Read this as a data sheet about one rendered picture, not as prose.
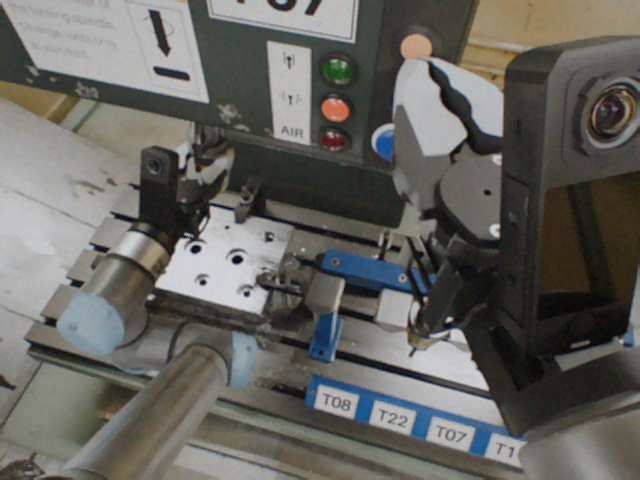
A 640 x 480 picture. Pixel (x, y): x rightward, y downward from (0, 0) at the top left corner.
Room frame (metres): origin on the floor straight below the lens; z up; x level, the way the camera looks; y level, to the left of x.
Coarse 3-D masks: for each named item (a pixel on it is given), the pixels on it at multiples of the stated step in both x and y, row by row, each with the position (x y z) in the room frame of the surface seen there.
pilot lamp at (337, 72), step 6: (336, 60) 0.27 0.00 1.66; (324, 66) 0.27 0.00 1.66; (330, 66) 0.27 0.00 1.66; (336, 66) 0.27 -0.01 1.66; (342, 66) 0.27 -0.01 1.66; (348, 66) 0.27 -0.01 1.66; (324, 72) 0.27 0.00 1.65; (330, 72) 0.27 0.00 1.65; (336, 72) 0.27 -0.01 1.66; (342, 72) 0.26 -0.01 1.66; (348, 72) 0.27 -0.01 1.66; (330, 78) 0.27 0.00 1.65; (336, 78) 0.27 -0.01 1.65; (342, 78) 0.26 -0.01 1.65; (348, 78) 0.27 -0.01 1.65; (336, 84) 0.27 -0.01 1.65; (342, 84) 0.27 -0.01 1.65
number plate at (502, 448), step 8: (496, 440) 0.18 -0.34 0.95; (504, 440) 0.18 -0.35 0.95; (512, 440) 0.18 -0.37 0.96; (488, 448) 0.17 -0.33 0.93; (496, 448) 0.17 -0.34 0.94; (504, 448) 0.17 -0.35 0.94; (512, 448) 0.17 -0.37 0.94; (488, 456) 0.16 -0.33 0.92; (496, 456) 0.16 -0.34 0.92; (504, 456) 0.16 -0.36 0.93; (512, 456) 0.16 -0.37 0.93
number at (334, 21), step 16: (272, 0) 0.28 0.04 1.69; (288, 0) 0.28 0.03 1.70; (304, 0) 0.28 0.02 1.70; (320, 0) 0.27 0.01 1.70; (336, 0) 0.27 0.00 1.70; (272, 16) 0.28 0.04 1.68; (288, 16) 0.28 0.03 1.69; (304, 16) 0.28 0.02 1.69; (320, 16) 0.27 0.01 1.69; (336, 16) 0.27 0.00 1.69
